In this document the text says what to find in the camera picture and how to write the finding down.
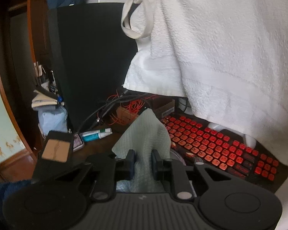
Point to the smartphone with lit screen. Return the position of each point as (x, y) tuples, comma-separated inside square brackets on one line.
[(78, 142)]

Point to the white round device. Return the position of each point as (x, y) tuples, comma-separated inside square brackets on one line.
[(184, 105)]

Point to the teal tube white cap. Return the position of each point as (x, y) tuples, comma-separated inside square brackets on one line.
[(91, 138)]

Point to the stack of papers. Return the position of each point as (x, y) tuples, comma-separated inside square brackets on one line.
[(42, 101)]

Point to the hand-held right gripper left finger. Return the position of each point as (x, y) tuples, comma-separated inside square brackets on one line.
[(133, 165)]

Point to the white terry towel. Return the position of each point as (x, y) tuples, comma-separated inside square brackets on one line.
[(218, 40)]

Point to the black keyboard red keys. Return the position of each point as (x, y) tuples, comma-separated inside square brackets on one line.
[(206, 143)]

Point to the light blue waffle cloth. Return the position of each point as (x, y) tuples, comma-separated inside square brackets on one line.
[(144, 129)]

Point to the black computer tower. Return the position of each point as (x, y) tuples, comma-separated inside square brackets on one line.
[(91, 64)]

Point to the cardboard box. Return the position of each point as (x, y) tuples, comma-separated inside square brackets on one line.
[(124, 116)]

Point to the clear plastic measuring cup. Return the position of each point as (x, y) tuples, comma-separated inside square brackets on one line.
[(176, 157)]

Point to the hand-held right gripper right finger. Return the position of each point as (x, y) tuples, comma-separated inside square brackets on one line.
[(154, 164)]

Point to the pale blue plastic bag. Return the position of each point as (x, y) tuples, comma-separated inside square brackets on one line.
[(52, 122)]

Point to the dark wooden cabinet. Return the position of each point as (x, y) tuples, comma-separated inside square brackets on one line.
[(21, 52)]

